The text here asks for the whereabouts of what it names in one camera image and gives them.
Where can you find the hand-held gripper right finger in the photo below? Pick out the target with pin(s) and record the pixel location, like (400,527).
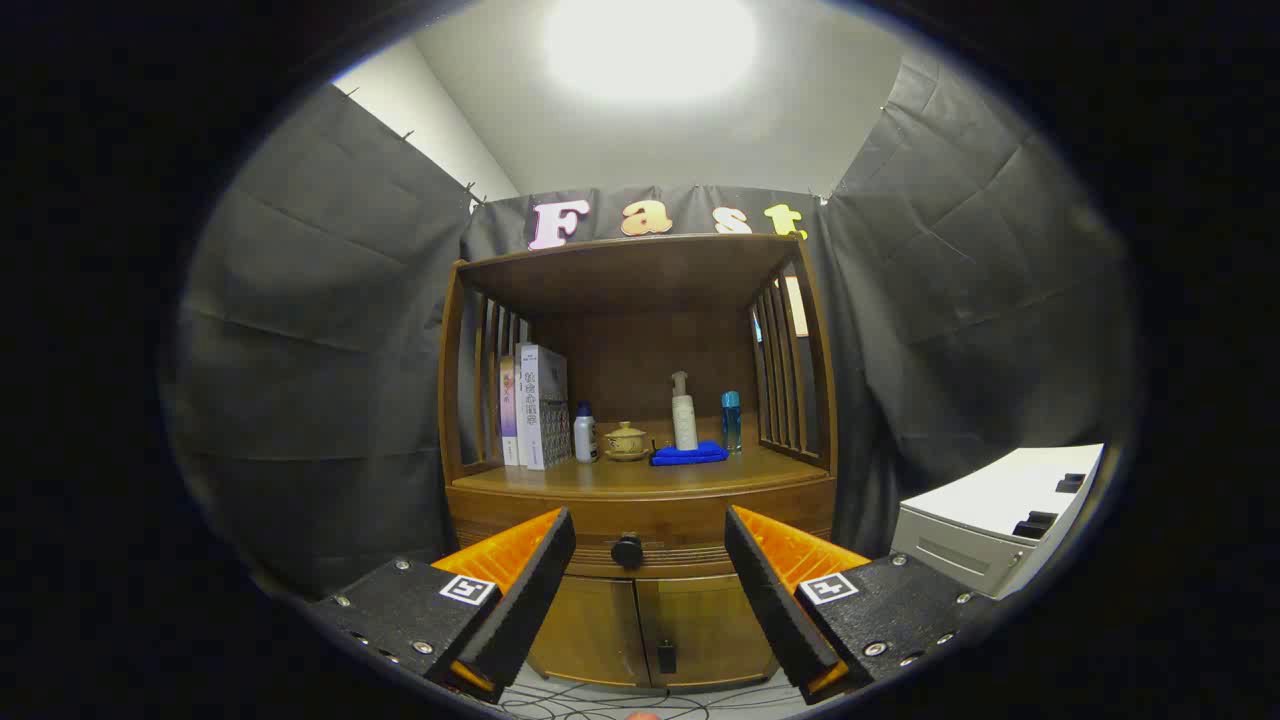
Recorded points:
(775,600)

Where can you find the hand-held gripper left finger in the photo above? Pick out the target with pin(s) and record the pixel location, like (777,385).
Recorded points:
(530,590)

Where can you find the black round drawer knob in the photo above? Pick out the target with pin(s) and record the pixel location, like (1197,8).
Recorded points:
(627,551)

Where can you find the wooden drawer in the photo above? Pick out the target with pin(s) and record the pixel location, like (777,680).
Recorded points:
(680,515)

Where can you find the wooden cabinet door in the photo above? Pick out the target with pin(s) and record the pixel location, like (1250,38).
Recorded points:
(590,630)
(710,625)

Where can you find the wooden countertop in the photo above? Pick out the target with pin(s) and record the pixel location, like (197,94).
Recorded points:
(620,475)

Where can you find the white grey drawer unit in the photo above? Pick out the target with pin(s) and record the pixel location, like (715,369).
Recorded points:
(1000,495)

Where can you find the wooden cabinet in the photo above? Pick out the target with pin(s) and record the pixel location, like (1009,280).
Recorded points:
(640,350)

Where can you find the white bottle blue cap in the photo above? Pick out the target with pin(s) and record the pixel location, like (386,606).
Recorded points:
(586,440)

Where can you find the blue folded cloth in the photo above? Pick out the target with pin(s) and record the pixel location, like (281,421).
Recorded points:
(690,455)

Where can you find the purple book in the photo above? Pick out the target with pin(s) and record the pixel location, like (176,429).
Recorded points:
(508,420)

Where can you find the yellow lidded teacup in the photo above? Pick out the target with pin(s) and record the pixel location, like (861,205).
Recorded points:
(627,441)

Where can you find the clear blue bottle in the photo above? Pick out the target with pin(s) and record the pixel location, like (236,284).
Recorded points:
(732,425)

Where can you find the white patterned book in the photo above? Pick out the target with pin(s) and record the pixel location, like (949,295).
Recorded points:
(545,410)

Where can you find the white pump bottle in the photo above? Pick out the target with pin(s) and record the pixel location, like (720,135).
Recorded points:
(685,420)

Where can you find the black backdrop cloth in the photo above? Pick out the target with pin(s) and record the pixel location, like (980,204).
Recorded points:
(330,350)

